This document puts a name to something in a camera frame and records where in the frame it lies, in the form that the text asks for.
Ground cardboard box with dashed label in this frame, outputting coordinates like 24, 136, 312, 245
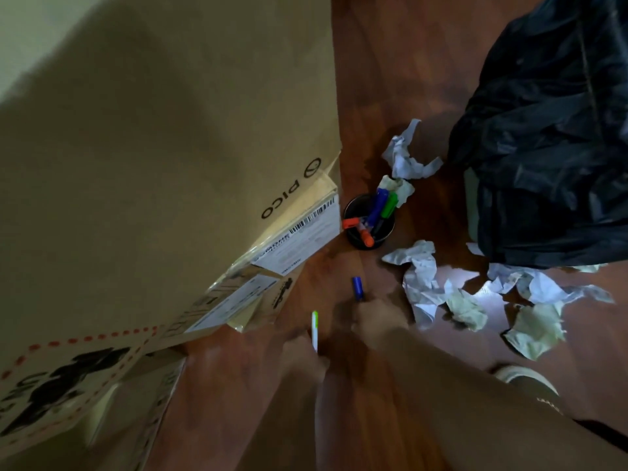
0, 0, 343, 459

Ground black mesh pen holder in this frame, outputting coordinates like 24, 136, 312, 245
342, 192, 396, 251

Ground person's left hand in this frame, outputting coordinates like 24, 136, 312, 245
279, 333, 330, 388

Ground person's left forearm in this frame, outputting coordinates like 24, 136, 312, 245
235, 372, 324, 471

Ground paper pieces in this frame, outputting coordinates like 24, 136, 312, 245
381, 118, 615, 361

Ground green marker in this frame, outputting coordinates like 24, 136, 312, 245
372, 190, 399, 237

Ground person's right beige shoe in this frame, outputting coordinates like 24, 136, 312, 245
492, 365, 565, 417

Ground person's right forearm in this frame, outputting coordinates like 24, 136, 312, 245
387, 328, 628, 471

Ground cardboard box many labels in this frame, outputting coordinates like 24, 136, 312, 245
159, 159, 343, 341

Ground person's black trousers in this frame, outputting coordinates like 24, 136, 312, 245
571, 416, 628, 455

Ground person's right hand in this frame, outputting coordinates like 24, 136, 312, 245
343, 294, 411, 349

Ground cardboard box with handwritten marks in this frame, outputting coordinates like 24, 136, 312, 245
0, 347, 187, 471

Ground small cardboard box black print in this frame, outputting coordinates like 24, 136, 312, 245
226, 263, 305, 334

